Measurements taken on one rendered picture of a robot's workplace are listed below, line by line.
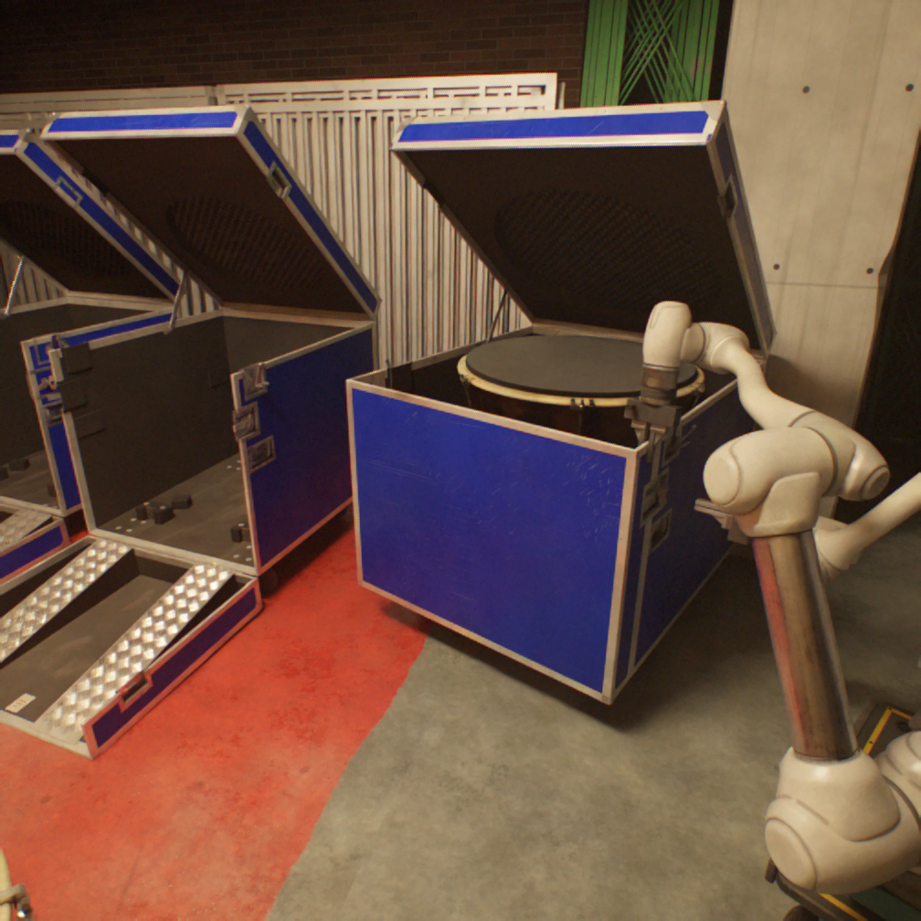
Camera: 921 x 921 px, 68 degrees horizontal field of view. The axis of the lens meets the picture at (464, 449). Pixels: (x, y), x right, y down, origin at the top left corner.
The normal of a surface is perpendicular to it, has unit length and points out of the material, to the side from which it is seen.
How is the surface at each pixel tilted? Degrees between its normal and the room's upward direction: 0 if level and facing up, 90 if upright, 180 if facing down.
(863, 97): 90
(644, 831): 0
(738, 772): 0
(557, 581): 90
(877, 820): 58
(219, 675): 0
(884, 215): 90
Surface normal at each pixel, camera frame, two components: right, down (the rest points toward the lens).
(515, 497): -0.61, 0.29
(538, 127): -0.48, -0.33
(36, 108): -0.29, 0.31
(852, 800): 0.02, -0.22
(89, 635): 0.00, -0.92
